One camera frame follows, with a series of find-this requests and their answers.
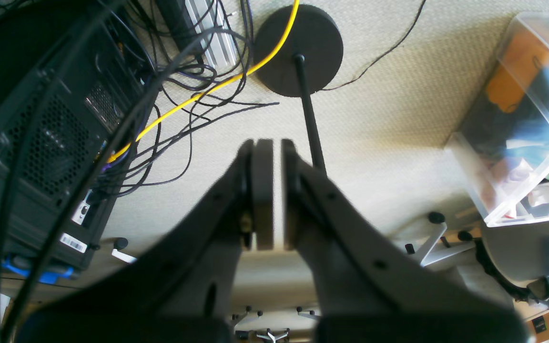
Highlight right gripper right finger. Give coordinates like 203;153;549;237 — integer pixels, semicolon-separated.
281;139;530;343

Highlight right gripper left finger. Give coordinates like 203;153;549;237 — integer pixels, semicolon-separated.
17;139;273;343

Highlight clear plastic storage bin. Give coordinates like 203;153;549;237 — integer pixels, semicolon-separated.
445;12;549;228

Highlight black computer tower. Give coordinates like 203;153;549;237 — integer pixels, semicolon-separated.
0;0;149;258

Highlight black round stand base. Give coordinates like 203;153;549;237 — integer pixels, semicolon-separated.
253;4;344;172

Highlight yellow cable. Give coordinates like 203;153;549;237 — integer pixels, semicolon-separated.
108;0;300;163

